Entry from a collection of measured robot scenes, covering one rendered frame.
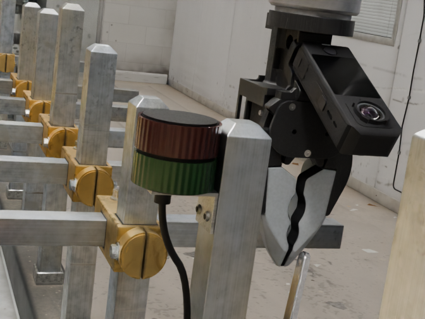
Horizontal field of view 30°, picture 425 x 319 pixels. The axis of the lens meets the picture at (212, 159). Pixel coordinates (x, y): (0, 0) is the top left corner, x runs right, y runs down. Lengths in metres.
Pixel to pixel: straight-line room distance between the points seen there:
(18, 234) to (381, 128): 0.43
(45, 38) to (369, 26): 4.27
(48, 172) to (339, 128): 0.60
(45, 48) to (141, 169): 1.00
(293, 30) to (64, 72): 0.68
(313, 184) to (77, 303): 0.54
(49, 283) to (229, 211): 0.83
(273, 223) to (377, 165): 4.67
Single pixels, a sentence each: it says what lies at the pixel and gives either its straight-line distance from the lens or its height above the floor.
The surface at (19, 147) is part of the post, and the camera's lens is 1.81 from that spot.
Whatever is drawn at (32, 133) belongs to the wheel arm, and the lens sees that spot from 1.34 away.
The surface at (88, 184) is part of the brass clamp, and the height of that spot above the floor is 0.95.
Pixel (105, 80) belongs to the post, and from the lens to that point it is 1.04.
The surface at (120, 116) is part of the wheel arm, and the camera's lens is 1.62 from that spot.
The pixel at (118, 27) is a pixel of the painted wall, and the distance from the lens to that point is 9.62.
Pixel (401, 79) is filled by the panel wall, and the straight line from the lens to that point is 5.16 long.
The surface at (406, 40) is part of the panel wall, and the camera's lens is 5.16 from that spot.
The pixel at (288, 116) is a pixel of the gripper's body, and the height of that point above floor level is 1.13.
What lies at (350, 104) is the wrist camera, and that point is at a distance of 0.59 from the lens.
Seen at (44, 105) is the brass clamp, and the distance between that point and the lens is 1.52.
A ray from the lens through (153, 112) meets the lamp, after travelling 0.56.
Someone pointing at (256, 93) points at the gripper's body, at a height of 1.14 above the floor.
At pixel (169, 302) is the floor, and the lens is 3.17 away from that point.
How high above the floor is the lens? 1.22
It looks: 12 degrees down
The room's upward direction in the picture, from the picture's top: 8 degrees clockwise
